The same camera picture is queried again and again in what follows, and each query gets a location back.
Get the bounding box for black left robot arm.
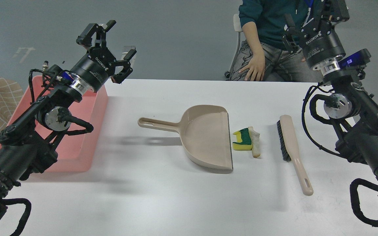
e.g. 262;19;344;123
0;20;136;236

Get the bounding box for person's bare hand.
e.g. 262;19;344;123
239;52;265;82

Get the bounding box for beige hand brush black bristles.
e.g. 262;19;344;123
277;114;314;196

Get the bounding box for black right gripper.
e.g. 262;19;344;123
282;0;350;69

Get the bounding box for beige plastic dustpan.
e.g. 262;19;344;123
138;105;234;171

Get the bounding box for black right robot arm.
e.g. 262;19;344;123
282;0;378;227

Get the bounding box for seated person teal sweater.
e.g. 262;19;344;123
230;0;322;83

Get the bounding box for yellow green sponge piece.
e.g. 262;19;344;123
232;128;253;151

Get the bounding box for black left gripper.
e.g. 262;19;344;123
70;20;137;92

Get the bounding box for white crumpled paper scrap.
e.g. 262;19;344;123
248;127;261;158

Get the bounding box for white office chair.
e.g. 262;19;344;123
224;13;243;81

